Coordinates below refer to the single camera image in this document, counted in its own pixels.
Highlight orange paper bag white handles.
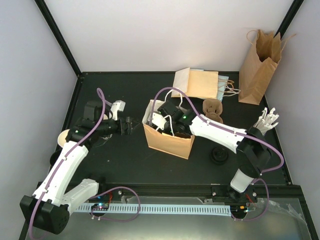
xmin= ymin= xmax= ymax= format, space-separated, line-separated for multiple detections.
xmin=142 ymin=87 xmax=195 ymax=160

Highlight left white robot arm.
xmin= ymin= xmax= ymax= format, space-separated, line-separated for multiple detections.
xmin=19 ymin=100 xmax=133 ymax=235

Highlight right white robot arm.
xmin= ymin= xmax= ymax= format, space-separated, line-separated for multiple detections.
xmin=151 ymin=100 xmax=272 ymax=202

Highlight tan flat paper bag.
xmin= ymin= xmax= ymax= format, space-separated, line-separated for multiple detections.
xmin=170 ymin=67 xmax=238 ymax=99

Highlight right black lid stack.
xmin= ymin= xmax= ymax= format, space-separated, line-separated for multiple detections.
xmin=210 ymin=147 xmax=229 ymax=165

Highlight light blue flat paper bag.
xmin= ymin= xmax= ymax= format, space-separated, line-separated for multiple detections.
xmin=189 ymin=69 xmax=232 ymax=101

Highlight near white paper cup stack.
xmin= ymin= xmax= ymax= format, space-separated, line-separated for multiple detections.
xmin=57 ymin=129 xmax=69 ymax=148

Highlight white stirrer bundle in cup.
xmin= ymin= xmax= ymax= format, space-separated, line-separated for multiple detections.
xmin=252 ymin=107 xmax=279 ymax=136

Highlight standing brown paper bag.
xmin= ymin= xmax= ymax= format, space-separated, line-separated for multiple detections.
xmin=238 ymin=29 xmax=295 ymax=105

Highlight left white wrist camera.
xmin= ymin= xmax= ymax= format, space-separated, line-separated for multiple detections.
xmin=110 ymin=100 xmax=126 ymax=121

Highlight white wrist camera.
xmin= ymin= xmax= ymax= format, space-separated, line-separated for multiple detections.
xmin=151 ymin=112 xmax=167 ymax=131
xmin=110 ymin=100 xmax=126 ymax=121

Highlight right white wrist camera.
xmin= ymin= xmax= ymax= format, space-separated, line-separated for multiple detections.
xmin=151 ymin=112 xmax=167 ymax=131

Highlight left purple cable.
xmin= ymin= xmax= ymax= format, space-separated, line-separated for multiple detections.
xmin=27 ymin=87 xmax=116 ymax=240

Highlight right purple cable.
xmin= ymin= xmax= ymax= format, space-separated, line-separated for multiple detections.
xmin=148 ymin=86 xmax=285 ymax=174

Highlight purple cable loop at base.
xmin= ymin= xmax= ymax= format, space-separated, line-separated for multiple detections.
xmin=89 ymin=186 xmax=141 ymax=223

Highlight light blue cable duct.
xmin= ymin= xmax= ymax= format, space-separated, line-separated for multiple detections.
xmin=75 ymin=202 xmax=232 ymax=217

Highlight left black frame post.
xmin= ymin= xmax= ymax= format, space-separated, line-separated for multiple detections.
xmin=34 ymin=0 xmax=82 ymax=77

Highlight black frame post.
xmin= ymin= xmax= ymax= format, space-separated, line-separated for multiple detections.
xmin=275 ymin=0 xmax=304 ymax=39
xmin=34 ymin=0 xmax=82 ymax=77

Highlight right black frame post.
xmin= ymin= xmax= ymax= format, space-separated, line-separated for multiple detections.
xmin=275 ymin=0 xmax=304 ymax=39

